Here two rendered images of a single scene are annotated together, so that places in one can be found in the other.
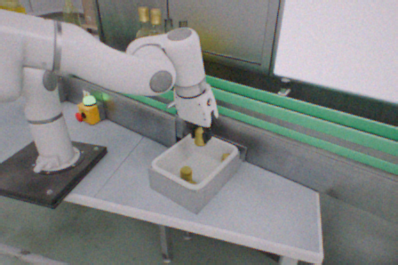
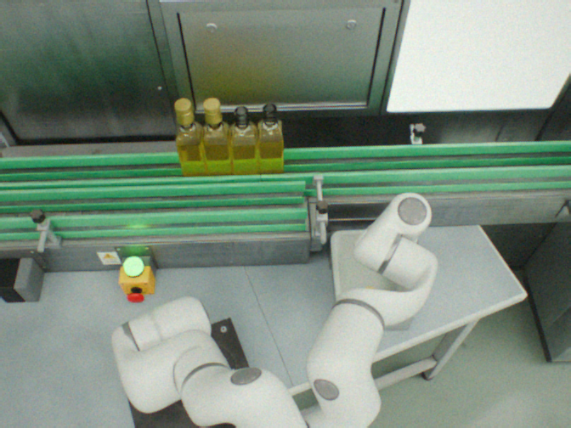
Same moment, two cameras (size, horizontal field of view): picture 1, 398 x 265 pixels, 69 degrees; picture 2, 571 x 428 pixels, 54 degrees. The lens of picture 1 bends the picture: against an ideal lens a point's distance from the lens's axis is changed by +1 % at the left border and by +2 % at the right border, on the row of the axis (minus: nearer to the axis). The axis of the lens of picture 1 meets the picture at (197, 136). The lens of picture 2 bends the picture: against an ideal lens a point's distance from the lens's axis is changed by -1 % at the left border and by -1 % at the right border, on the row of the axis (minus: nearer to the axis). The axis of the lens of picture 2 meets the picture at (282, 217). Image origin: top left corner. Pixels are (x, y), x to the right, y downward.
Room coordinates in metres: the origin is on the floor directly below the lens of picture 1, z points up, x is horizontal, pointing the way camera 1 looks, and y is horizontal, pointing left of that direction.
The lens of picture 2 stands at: (0.32, 0.53, 1.99)
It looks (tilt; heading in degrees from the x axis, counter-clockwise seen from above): 57 degrees down; 321
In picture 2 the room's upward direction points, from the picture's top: straight up
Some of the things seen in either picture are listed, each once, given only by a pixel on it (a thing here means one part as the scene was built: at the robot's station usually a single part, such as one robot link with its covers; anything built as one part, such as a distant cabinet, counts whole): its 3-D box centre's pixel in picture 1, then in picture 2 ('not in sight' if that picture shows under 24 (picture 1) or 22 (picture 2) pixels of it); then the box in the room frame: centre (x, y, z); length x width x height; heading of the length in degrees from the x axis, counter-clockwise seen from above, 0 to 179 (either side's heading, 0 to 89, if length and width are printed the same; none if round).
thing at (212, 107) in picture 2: (155, 16); (212, 110); (1.04, 0.14, 1.14); 0.04 x 0.04 x 0.04
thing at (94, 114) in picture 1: (91, 112); (138, 277); (1.00, 0.42, 0.79); 0.07 x 0.07 x 0.07; 53
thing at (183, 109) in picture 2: (143, 14); (183, 111); (1.07, 0.19, 1.14); 0.04 x 0.04 x 0.04
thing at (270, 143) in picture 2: not in sight; (270, 155); (0.97, 0.05, 0.99); 0.06 x 0.06 x 0.21; 53
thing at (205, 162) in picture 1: (195, 166); (369, 278); (0.65, 0.00, 0.80); 0.22 x 0.17 x 0.09; 143
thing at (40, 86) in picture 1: (33, 90); (177, 335); (0.73, 0.45, 1.01); 0.13 x 0.10 x 0.16; 80
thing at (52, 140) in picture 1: (50, 141); not in sight; (0.71, 0.44, 0.85); 0.16 x 0.13 x 0.15; 175
